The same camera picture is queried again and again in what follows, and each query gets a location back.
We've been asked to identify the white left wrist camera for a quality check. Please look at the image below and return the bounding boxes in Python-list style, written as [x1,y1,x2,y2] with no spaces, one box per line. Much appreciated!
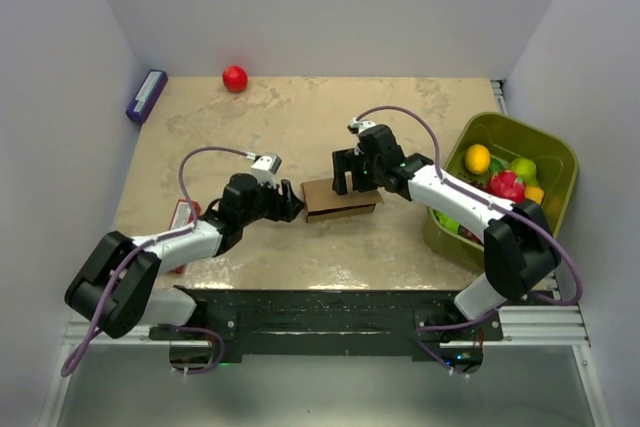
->
[250,153,282,188]

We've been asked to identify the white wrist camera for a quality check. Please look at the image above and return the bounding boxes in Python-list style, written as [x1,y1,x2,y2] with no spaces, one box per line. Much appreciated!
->
[250,153,282,188]
[347,118,376,135]

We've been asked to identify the pink dragon fruit toy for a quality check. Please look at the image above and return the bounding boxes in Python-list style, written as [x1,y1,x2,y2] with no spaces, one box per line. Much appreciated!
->
[487,170,526,203]

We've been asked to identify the green toy pear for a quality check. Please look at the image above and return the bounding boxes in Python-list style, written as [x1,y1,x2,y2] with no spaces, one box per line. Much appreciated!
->
[509,157,537,185]

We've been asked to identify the red apple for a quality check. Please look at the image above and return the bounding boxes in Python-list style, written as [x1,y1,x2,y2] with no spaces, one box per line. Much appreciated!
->
[222,65,249,93]

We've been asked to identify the brown cardboard box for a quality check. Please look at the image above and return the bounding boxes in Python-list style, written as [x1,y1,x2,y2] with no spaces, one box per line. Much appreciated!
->
[301,178,383,223]

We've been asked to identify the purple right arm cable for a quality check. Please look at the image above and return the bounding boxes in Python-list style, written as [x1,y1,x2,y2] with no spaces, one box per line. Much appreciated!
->
[357,106,584,306]

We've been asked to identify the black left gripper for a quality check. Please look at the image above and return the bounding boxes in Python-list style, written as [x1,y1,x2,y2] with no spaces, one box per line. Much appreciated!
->
[239,176,304,228]

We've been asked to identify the yellow toy lemon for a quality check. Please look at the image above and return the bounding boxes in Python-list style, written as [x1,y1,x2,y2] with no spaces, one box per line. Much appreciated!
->
[525,185,545,205]

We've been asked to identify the olive green plastic basket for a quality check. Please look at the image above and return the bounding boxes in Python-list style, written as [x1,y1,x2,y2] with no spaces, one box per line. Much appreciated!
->
[422,111,580,273]

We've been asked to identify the dark red toy grapes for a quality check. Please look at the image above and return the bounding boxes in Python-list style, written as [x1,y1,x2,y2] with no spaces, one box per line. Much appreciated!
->
[458,225,483,245]

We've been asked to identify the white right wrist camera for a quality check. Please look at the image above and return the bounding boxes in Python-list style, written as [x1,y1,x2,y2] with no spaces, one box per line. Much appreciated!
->
[347,118,376,135]

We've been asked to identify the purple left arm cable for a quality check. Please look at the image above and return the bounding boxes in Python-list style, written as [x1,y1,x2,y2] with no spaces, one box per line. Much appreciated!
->
[60,146,259,378]

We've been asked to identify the orange toy fruit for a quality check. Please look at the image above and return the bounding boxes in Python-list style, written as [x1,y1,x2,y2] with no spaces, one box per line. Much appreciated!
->
[464,144,491,175]

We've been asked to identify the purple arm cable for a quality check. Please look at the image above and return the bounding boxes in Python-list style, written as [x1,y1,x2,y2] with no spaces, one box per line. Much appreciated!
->
[357,106,584,306]
[60,146,259,378]

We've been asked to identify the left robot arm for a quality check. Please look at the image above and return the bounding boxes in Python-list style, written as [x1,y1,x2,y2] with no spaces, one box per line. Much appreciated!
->
[64,174,304,339]

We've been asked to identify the bright green toy vegetable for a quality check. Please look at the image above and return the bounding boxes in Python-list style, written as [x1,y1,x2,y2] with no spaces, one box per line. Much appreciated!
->
[433,210,460,235]

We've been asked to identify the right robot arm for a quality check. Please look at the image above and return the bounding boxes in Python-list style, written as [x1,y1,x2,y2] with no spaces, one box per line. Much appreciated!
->
[332,121,560,340]

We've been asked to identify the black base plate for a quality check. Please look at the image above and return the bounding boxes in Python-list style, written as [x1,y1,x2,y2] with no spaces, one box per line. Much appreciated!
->
[150,289,503,370]

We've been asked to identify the purple rectangular box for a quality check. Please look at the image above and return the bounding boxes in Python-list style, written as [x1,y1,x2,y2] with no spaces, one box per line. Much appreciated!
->
[126,69,168,126]

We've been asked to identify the red rectangular packet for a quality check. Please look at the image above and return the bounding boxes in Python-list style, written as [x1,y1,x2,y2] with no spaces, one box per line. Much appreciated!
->
[169,199,201,275]

